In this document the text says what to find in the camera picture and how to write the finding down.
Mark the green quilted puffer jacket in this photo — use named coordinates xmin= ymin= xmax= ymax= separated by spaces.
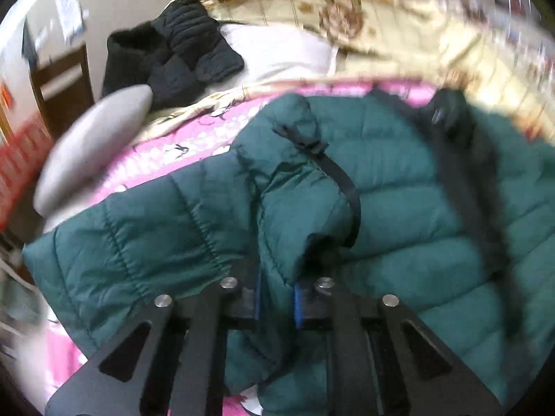
xmin=23 ymin=89 xmax=554 ymax=415

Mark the grey pillow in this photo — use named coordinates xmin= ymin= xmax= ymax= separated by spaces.
xmin=33 ymin=85 xmax=153 ymax=217

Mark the pink penguin quilt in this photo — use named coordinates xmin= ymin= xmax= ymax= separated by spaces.
xmin=24 ymin=86 xmax=454 ymax=415

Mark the red patterned tablecloth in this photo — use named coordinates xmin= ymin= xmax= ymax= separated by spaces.
xmin=0 ymin=113 xmax=54 ymax=231

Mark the dark wooden chair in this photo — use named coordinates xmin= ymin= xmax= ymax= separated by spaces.
xmin=29 ymin=43 xmax=94 ymax=140

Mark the black quilted jacket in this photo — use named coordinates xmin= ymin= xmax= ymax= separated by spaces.
xmin=102 ymin=0 xmax=245 ymax=110

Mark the cream floral blanket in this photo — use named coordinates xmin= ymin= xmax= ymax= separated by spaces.
xmin=143 ymin=0 xmax=554 ymax=141

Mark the white pillow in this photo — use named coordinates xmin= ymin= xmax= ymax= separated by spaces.
xmin=206 ymin=24 xmax=339 ymax=94

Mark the dark hanging cloth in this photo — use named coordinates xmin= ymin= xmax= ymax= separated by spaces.
xmin=22 ymin=20 xmax=39 ymax=70

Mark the wall calendar poster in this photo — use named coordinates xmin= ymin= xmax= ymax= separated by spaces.
xmin=54 ymin=0 xmax=85 ymax=45

